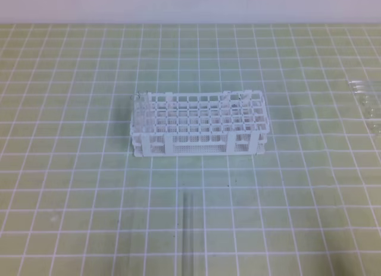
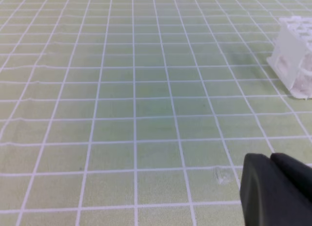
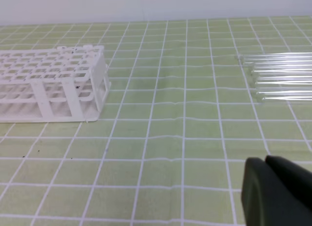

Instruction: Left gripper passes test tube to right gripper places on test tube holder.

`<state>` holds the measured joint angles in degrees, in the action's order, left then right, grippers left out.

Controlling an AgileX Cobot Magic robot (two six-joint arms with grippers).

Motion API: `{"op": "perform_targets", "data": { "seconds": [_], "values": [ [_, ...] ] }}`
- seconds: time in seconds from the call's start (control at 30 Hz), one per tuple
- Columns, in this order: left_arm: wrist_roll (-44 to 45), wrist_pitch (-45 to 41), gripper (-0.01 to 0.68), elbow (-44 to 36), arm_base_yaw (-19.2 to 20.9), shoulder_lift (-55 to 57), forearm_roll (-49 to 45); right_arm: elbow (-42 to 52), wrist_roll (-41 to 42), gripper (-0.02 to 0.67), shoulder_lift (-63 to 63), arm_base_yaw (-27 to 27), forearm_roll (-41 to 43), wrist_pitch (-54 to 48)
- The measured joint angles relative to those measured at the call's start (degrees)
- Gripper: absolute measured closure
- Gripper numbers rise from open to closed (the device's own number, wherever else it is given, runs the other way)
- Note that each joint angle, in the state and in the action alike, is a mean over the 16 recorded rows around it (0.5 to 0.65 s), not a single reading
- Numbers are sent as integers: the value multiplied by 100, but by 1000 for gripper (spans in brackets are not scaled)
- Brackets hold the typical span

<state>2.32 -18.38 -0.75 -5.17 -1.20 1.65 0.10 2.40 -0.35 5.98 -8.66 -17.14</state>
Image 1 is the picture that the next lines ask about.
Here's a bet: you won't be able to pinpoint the clear glass test tube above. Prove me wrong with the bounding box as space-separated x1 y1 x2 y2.
182 191 194 276

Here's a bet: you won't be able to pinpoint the white test tube rack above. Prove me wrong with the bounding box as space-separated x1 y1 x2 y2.
130 90 270 157

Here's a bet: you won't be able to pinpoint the clear tube in rack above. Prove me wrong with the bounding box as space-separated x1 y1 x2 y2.
131 92 149 133

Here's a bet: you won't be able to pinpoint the green grid tablecloth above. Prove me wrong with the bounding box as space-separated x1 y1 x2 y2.
1 24 380 275

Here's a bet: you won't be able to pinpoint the clear tubes at right edge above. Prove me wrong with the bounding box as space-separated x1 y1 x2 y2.
349 80 380 134

